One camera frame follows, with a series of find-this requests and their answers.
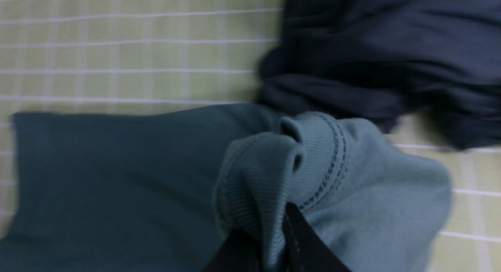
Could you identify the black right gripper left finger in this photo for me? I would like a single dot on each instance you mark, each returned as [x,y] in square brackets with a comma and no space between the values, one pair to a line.
[239,253]

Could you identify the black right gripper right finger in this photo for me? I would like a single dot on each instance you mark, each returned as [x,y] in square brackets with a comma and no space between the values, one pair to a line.
[304,250]

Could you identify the green checkered tablecloth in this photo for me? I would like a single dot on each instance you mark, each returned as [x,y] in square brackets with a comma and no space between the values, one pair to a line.
[159,56]

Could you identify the green long-sleeve top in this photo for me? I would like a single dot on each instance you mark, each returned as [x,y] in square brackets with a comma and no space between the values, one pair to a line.
[161,193]

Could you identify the dark grey crumpled garment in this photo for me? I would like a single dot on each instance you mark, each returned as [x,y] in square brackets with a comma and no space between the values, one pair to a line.
[381,59]

